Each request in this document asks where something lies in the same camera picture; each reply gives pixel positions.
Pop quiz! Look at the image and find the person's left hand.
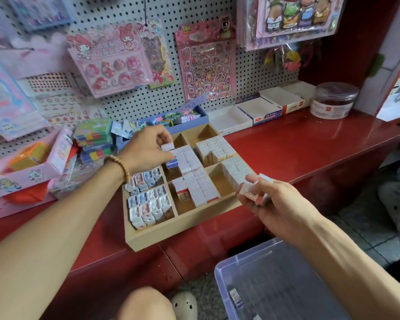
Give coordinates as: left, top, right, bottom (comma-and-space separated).
116, 124, 176, 176

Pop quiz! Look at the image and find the person's right hand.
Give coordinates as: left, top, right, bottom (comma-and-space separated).
237, 174, 322, 247

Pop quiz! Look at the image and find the handful of boxed erasers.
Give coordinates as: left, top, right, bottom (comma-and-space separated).
238, 173, 276, 204

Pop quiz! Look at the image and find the clear plastic storage bin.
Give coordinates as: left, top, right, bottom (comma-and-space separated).
214, 236, 353, 320

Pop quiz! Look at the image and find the wooden compartment tray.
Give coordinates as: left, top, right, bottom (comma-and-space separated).
122, 123, 257, 252

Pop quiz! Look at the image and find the blue white eraser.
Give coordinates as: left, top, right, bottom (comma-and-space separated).
228, 288, 245, 309

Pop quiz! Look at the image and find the person's right forearm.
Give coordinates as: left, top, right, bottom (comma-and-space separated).
296, 220, 400, 320

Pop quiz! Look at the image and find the person's left forearm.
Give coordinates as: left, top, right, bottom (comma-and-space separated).
0, 163, 129, 320

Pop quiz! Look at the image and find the blue box of trinkets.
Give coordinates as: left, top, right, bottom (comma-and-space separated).
111, 95, 210, 152

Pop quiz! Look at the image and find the white tray box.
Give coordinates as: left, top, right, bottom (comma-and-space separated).
235, 95, 284, 126
207, 104, 254, 137
259, 80, 317, 115

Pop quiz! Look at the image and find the yellow orange toy box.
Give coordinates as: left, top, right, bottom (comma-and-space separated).
8, 142, 51, 172

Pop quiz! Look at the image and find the person's left cream clog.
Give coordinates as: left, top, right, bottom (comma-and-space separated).
170, 290, 199, 320

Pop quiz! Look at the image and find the person's left leg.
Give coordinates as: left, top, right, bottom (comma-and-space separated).
116, 286, 177, 320

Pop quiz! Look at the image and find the white pegboard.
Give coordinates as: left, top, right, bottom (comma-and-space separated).
0, 0, 321, 160

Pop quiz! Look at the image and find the stack of colourful packs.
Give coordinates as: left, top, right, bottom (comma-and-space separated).
73, 118, 116, 164

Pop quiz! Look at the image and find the red display counter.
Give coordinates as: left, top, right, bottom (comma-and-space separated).
0, 110, 400, 320

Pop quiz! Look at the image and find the pink tray of trinkets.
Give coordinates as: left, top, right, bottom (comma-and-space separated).
0, 124, 76, 220

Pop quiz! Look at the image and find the red patterned sticker sheet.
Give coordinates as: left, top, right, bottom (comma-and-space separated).
20, 73, 104, 127

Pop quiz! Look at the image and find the pink sticker pack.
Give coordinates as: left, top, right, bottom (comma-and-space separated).
65, 22, 154, 99
175, 13, 237, 103

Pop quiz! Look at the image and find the green edged sticker pack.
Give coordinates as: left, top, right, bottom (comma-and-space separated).
136, 16, 177, 89

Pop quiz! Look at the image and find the round clear plastic jar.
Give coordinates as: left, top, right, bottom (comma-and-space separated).
310, 82, 360, 120

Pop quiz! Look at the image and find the red folded cloth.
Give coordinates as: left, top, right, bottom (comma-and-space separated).
3, 182, 51, 205

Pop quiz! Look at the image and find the pastel cartoon sticker pack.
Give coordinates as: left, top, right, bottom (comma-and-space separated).
0, 50, 49, 142

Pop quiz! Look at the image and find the pale pink card pack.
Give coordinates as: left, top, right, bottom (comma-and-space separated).
0, 33, 68, 80

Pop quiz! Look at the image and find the clear bag of colourful toys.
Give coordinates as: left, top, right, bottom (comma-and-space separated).
263, 43, 317, 74

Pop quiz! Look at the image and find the white side shelf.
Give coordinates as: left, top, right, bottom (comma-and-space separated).
356, 0, 400, 123

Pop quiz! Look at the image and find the clear glitter sticker sheet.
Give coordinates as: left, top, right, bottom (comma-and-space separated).
7, 0, 74, 31

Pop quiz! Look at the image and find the beaded wooden bracelet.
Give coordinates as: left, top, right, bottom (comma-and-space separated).
104, 154, 132, 185

